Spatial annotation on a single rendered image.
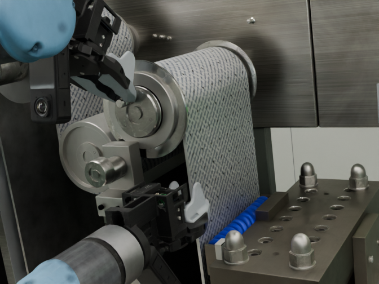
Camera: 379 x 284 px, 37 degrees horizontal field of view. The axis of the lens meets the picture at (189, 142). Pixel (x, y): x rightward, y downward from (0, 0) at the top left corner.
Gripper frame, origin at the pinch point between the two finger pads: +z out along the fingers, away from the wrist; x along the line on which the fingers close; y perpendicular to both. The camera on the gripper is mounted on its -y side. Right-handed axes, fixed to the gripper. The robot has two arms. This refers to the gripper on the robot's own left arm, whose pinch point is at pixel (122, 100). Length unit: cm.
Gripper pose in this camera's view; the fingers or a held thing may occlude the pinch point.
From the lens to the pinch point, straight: 81.1
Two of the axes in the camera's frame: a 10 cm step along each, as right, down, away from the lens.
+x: -8.6, -0.1, 5.1
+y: 2.1, -9.1, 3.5
